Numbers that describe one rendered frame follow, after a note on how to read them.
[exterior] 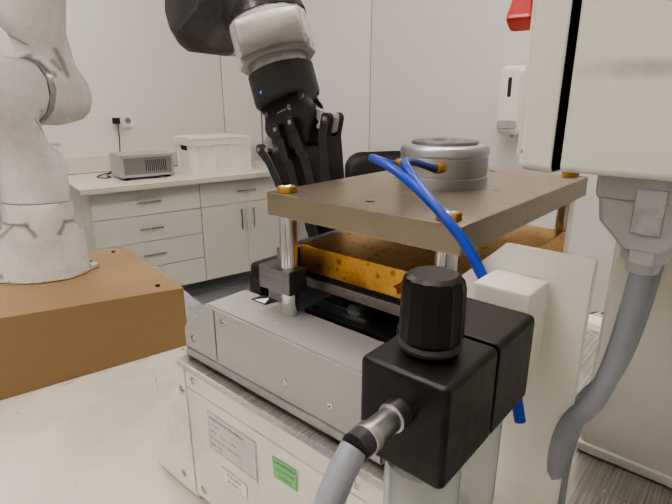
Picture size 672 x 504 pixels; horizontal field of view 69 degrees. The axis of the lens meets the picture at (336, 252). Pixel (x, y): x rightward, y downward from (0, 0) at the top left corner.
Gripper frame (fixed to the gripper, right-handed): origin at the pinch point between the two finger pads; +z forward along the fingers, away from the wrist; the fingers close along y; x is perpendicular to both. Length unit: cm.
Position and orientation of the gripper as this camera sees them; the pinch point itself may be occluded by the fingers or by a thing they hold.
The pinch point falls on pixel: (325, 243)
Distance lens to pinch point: 57.0
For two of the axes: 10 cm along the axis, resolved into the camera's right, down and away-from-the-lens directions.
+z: 2.5, 9.6, 0.7
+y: -7.1, 1.4, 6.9
